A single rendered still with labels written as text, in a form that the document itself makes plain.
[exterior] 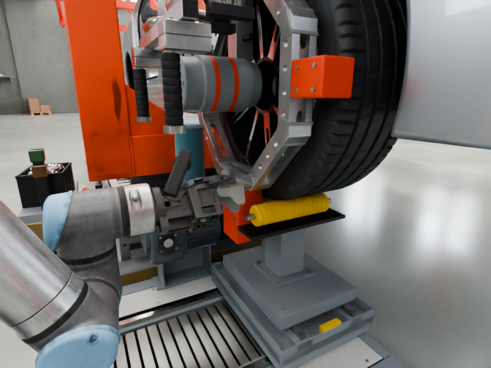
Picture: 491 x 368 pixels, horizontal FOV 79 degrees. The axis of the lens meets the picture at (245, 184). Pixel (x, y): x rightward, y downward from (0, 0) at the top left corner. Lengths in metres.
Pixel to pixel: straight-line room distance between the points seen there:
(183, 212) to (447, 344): 1.07
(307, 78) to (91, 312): 0.49
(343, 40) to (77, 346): 0.64
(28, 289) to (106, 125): 0.84
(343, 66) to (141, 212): 0.43
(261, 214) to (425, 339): 0.80
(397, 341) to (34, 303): 1.12
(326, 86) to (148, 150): 0.83
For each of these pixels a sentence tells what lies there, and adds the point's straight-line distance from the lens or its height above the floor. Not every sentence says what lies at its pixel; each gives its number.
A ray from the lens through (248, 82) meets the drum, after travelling 0.80.
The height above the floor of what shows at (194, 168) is 0.61.
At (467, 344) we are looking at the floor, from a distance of 1.40.
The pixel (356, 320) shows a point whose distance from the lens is 1.07.
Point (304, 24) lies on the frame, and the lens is 0.65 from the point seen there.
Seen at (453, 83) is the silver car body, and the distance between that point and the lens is 0.58.
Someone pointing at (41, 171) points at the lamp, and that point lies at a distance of 1.16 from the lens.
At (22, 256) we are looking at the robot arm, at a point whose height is 0.64.
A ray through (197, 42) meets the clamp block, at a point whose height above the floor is 0.91.
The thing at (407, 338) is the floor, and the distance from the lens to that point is 1.32.
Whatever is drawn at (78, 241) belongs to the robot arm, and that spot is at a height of 0.60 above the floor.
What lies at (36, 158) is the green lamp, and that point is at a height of 0.63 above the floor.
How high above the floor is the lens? 0.81
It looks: 16 degrees down
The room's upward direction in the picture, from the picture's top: straight up
